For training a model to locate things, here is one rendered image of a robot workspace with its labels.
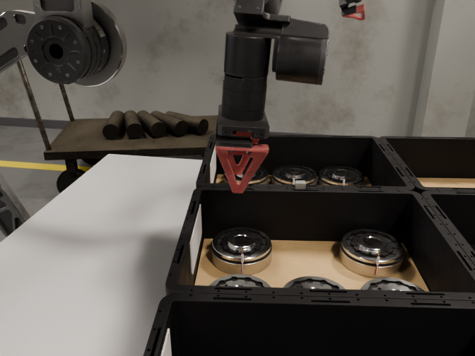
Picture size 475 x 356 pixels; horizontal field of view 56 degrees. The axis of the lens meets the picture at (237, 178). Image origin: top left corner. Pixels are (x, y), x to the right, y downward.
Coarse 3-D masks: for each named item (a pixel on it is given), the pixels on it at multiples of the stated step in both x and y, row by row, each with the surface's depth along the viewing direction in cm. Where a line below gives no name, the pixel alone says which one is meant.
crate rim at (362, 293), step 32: (224, 192) 80; (256, 192) 80; (288, 192) 79; (320, 192) 79; (352, 192) 79; (384, 192) 79; (416, 192) 79; (192, 224) 69; (192, 288) 54; (224, 288) 55; (256, 288) 54; (288, 288) 54
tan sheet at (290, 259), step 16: (208, 240) 83; (272, 240) 83; (288, 240) 83; (208, 256) 78; (272, 256) 78; (288, 256) 78; (304, 256) 78; (320, 256) 78; (336, 256) 78; (208, 272) 74; (224, 272) 74; (272, 272) 74; (288, 272) 74; (304, 272) 74; (320, 272) 74; (336, 272) 74; (352, 272) 74; (400, 272) 74; (416, 272) 74; (352, 288) 70
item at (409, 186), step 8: (232, 136) 107; (240, 136) 107; (272, 136) 107; (280, 136) 107; (288, 136) 107; (296, 136) 107; (304, 136) 106; (312, 136) 106; (320, 136) 106; (328, 136) 106; (336, 136) 107; (344, 136) 107; (352, 136) 106; (360, 136) 106; (368, 136) 106; (208, 144) 102; (376, 144) 102; (208, 152) 97; (384, 152) 97; (208, 160) 93; (392, 160) 93; (200, 168) 89; (208, 168) 90; (392, 168) 90; (400, 168) 89; (200, 176) 85; (400, 176) 85; (200, 184) 82; (208, 184) 82; (216, 184) 82; (224, 184) 82; (248, 184) 82; (256, 184) 82; (264, 184) 82; (272, 184) 82; (280, 184) 82; (288, 184) 82; (408, 184) 82
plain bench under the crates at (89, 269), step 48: (96, 192) 131; (144, 192) 131; (192, 192) 131; (48, 240) 107; (96, 240) 107; (144, 240) 107; (0, 288) 91; (48, 288) 91; (96, 288) 91; (144, 288) 91; (0, 336) 79; (48, 336) 79; (96, 336) 79; (144, 336) 79
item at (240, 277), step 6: (228, 276) 68; (234, 276) 68; (240, 276) 68; (246, 276) 68; (252, 276) 68; (216, 282) 67; (222, 282) 67; (228, 282) 67; (234, 282) 67; (240, 282) 67; (246, 282) 67; (252, 282) 67; (258, 282) 67; (264, 282) 67
